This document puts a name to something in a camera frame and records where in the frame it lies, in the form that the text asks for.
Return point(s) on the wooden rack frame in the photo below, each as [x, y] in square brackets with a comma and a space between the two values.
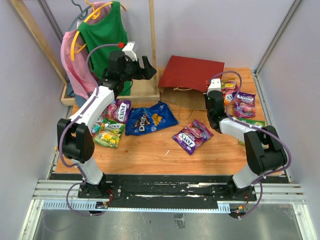
[142, 90]

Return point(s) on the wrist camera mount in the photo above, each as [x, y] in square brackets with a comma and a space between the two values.
[213, 84]
[129, 50]

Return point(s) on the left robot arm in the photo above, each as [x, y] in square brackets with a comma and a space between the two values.
[74, 135]

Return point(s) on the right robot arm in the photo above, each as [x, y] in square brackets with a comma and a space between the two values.
[265, 152]

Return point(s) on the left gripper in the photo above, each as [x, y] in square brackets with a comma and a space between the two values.
[146, 73]

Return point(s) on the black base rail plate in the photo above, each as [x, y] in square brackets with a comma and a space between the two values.
[155, 192]

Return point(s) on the blue Doritos chip bag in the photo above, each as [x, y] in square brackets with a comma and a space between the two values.
[146, 120]

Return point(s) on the green tank top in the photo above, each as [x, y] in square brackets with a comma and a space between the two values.
[107, 50]

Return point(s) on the green Fox's candy packet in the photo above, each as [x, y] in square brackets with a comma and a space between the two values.
[109, 134]

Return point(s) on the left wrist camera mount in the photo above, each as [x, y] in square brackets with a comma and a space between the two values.
[129, 50]

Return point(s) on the red brown paper bag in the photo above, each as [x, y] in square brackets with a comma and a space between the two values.
[184, 81]

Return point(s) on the blue grey cloth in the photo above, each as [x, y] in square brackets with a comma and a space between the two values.
[79, 100]

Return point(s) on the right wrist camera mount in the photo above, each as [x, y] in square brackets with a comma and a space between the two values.
[213, 84]

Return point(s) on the purple Fox's candy packet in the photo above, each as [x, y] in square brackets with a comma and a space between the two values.
[118, 110]

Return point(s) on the yellow clothes hanger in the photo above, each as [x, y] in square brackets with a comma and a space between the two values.
[96, 14]

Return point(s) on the aluminium corner profile right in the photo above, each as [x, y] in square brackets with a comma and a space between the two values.
[293, 9]

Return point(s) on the orange snack packet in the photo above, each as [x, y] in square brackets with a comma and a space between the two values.
[228, 87]

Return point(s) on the aluminium corner profile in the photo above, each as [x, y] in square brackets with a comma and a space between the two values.
[293, 9]
[51, 19]

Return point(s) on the grey clothes hanger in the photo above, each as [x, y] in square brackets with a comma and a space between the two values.
[81, 15]

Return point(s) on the aluminium corner profile left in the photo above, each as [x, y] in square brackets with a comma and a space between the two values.
[51, 19]

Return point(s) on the teal snack packet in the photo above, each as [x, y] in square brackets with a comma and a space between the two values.
[96, 126]

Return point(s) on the pink shirt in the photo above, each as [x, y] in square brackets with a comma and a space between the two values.
[81, 81]

